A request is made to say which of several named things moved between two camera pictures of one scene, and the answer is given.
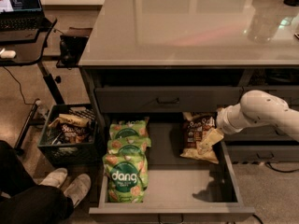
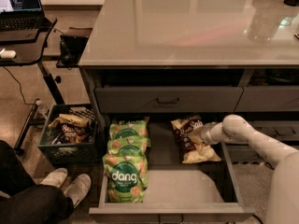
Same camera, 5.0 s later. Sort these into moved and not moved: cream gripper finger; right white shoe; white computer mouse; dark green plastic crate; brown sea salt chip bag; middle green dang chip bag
Moved: brown sea salt chip bag; cream gripper finger
Not moved: dark green plastic crate; right white shoe; middle green dang chip bag; white computer mouse
